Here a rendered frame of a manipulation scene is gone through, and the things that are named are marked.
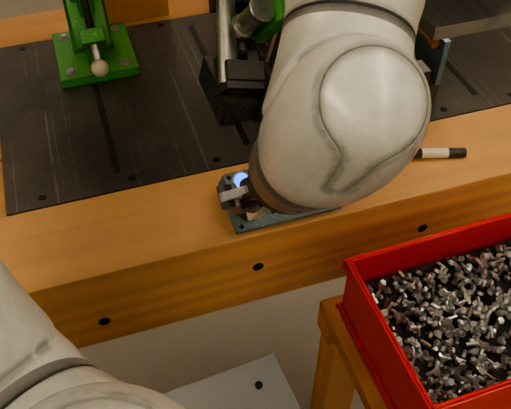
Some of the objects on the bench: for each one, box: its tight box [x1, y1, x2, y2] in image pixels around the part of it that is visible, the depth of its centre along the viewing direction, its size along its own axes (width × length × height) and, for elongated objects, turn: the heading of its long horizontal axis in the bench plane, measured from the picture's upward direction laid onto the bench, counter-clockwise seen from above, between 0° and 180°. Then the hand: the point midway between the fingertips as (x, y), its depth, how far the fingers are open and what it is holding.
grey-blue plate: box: [414, 32, 451, 115], centre depth 97 cm, size 10×2×14 cm, turn 18°
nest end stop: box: [216, 80, 264, 97], centre depth 97 cm, size 4×7×6 cm, turn 108°
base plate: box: [0, 12, 511, 217], centre depth 112 cm, size 42×110×2 cm, turn 108°
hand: (255, 204), depth 78 cm, fingers closed
